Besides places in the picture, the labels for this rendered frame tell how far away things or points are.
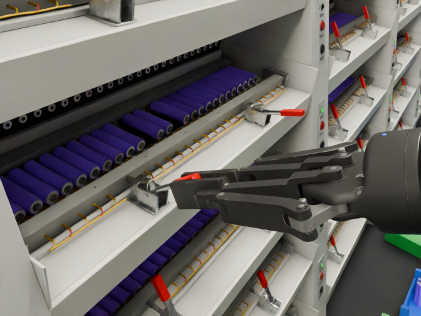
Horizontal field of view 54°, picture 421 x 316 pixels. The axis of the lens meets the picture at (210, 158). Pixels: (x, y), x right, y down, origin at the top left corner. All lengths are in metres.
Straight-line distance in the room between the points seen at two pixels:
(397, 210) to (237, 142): 0.35
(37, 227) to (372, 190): 0.30
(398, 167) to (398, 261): 1.32
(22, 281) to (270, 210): 0.20
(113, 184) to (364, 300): 1.10
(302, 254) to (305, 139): 0.29
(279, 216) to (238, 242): 0.41
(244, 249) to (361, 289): 0.81
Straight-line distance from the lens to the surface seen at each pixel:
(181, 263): 0.64
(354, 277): 1.52
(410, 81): 2.24
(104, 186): 0.46
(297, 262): 1.00
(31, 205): 0.46
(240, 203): 0.33
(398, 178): 0.29
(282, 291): 0.93
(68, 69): 0.36
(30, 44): 0.35
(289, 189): 0.34
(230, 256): 0.70
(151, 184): 0.46
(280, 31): 0.82
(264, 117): 0.65
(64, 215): 0.44
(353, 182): 0.31
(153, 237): 0.47
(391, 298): 1.46
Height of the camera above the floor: 1.00
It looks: 25 degrees down
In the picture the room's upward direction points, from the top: 7 degrees counter-clockwise
